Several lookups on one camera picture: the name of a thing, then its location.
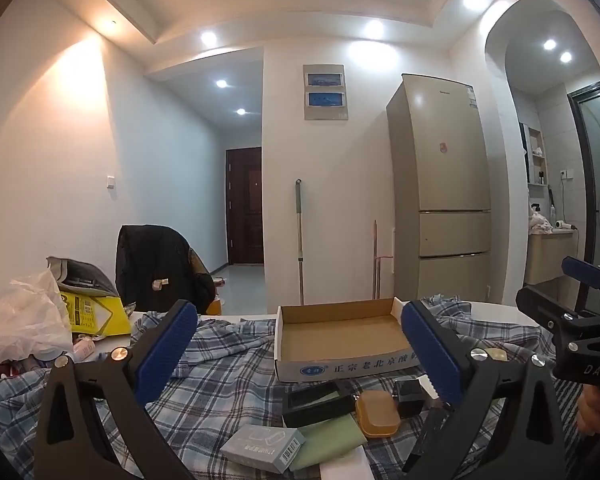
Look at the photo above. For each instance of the grey mop handle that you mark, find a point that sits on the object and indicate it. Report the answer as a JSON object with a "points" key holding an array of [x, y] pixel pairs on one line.
{"points": [[300, 255]]}

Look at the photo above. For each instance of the black display frame box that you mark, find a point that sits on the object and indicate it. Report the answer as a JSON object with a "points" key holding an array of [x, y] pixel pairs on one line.
{"points": [[317, 403]]}

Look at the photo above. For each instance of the beige refrigerator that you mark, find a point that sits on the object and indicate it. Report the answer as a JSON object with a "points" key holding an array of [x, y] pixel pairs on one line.
{"points": [[442, 203]]}

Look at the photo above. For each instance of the black small cube box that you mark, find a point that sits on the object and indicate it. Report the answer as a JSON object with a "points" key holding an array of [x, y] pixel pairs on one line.
{"points": [[410, 397]]}

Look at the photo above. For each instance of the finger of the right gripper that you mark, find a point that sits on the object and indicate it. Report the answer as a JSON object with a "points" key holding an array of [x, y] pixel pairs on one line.
{"points": [[571, 331], [584, 272]]}

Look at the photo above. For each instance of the red broom handle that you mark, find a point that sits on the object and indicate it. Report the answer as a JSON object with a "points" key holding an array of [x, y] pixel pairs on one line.
{"points": [[378, 259]]}

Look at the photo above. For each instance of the pink tube bottle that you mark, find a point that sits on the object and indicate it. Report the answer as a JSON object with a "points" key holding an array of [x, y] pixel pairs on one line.
{"points": [[83, 348]]}

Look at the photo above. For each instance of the orange cardboard box floor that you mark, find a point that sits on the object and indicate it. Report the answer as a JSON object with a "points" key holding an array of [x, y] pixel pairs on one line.
{"points": [[215, 308]]}

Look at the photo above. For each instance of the beige sink cabinet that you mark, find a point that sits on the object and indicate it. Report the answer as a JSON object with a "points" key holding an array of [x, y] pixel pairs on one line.
{"points": [[545, 254]]}

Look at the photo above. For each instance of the cardboard tray box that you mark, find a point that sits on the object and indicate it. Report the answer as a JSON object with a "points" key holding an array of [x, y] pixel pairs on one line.
{"points": [[322, 342]]}

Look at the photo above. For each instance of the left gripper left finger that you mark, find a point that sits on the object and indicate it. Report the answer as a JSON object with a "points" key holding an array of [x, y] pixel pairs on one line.
{"points": [[71, 441]]}

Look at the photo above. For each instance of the white light switch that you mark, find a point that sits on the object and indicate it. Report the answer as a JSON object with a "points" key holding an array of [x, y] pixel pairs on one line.
{"points": [[110, 182]]}

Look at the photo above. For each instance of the right hand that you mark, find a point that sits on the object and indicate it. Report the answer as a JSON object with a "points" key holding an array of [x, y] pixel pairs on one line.
{"points": [[588, 417]]}

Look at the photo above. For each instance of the grey small carton box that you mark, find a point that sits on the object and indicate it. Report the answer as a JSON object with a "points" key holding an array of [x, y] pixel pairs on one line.
{"points": [[271, 449]]}

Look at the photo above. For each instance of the electrical panel box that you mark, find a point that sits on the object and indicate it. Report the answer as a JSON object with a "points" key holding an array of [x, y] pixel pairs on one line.
{"points": [[325, 92]]}

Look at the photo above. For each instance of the blue plaid shirt cloth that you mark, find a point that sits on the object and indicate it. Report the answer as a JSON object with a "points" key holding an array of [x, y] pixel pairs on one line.
{"points": [[226, 380]]}

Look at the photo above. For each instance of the chair with black jacket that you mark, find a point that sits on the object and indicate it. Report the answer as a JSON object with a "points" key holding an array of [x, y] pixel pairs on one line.
{"points": [[156, 267]]}

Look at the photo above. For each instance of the orange translucent soap box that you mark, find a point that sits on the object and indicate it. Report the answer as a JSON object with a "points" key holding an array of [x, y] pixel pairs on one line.
{"points": [[377, 414]]}

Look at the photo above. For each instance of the black rectangular box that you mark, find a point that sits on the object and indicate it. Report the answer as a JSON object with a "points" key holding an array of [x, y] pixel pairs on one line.
{"points": [[432, 426]]}

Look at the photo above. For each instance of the dark red door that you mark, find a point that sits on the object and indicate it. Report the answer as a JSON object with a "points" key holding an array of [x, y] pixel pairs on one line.
{"points": [[244, 224]]}

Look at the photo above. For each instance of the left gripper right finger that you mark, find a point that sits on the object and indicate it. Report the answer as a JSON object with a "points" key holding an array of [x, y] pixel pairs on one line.
{"points": [[527, 442]]}

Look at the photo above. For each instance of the wall shelf niche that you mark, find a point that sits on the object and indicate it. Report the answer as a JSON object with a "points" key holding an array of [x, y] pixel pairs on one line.
{"points": [[536, 156]]}

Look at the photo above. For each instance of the white hair dryer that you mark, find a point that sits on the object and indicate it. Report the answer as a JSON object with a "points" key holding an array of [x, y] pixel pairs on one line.
{"points": [[561, 225]]}

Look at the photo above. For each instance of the white plastic bag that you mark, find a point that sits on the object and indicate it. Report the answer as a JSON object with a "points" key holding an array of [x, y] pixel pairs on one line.
{"points": [[34, 320]]}

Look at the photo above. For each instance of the grey pouch bag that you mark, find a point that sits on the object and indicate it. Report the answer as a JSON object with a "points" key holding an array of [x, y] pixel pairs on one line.
{"points": [[81, 278]]}

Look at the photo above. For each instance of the yellow package box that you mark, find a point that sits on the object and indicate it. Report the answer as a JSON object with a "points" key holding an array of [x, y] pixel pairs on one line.
{"points": [[100, 316]]}

